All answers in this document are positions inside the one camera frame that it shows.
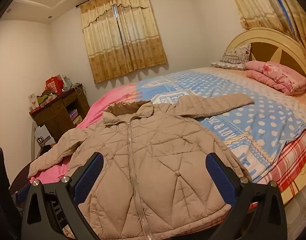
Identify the cream wooden bed frame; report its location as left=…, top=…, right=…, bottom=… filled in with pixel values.
left=225, top=27, right=306, bottom=205

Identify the folded pink floral blanket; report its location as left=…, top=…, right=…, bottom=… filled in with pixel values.
left=245, top=60, right=306, bottom=95

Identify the teal gift bag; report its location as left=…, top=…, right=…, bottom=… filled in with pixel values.
left=63, top=76, right=74, bottom=91

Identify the stack of books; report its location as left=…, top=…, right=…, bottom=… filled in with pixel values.
left=69, top=109, right=83, bottom=125

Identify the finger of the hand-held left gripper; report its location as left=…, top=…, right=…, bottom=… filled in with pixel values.
left=15, top=185, right=32, bottom=205

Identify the red gift box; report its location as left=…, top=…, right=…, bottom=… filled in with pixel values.
left=45, top=74, right=64, bottom=95

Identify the blue pink printed bed sheet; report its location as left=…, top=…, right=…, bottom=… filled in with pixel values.
left=29, top=66, right=306, bottom=186

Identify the beige patterned window curtain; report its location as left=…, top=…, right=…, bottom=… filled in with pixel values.
left=80, top=0, right=168, bottom=83
left=224, top=0, right=306, bottom=68

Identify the beige quilted puffer jacket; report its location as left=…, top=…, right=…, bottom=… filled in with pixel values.
left=28, top=93, right=255, bottom=240

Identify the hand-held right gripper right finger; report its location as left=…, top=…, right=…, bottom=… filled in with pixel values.
left=206, top=152, right=288, bottom=240

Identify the white greeting card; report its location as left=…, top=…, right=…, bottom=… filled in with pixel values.
left=28, top=94, right=40, bottom=110

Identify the striped floral pillow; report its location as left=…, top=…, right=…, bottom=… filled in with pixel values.
left=210, top=42, right=251, bottom=70

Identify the dark wooden desk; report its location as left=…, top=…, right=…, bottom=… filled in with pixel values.
left=30, top=85, right=90, bottom=137

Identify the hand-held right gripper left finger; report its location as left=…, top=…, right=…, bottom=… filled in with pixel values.
left=21, top=152, right=104, bottom=240

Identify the white paper bag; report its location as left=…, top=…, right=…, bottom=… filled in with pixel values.
left=34, top=126, right=56, bottom=147

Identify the red plaid mattress cover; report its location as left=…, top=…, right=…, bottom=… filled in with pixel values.
left=253, top=130, right=306, bottom=193

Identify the green packet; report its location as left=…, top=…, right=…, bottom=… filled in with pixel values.
left=36, top=92, right=56, bottom=105

